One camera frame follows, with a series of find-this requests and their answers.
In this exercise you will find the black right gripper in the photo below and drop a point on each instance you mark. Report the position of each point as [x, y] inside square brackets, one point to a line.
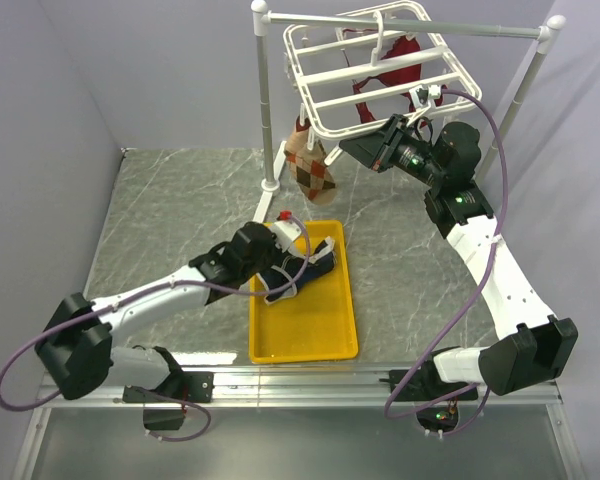
[379, 149]

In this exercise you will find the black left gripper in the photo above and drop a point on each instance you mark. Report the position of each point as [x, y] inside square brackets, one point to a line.
[274, 248]

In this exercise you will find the white clip drying hanger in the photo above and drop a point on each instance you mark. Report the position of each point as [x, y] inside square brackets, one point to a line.
[352, 79]

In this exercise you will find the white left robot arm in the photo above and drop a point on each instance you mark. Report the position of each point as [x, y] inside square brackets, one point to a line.
[83, 348]

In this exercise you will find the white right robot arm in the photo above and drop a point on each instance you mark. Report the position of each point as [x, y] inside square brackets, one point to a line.
[533, 346]

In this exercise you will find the argyle patterned sock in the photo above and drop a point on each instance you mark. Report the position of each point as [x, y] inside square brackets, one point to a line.
[307, 165]

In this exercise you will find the yellow plastic tray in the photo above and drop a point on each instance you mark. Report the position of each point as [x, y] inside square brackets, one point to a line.
[316, 325]

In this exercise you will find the white clothes rack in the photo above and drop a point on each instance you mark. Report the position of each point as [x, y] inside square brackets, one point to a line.
[429, 129]

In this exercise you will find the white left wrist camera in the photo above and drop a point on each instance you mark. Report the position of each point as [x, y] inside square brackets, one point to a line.
[286, 231]

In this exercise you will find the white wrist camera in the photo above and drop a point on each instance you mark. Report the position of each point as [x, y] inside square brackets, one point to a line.
[424, 98]
[286, 231]

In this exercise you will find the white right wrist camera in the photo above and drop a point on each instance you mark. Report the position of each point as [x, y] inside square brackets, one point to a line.
[424, 98]

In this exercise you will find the aluminium mounting rail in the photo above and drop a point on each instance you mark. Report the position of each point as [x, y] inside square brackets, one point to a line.
[302, 386]

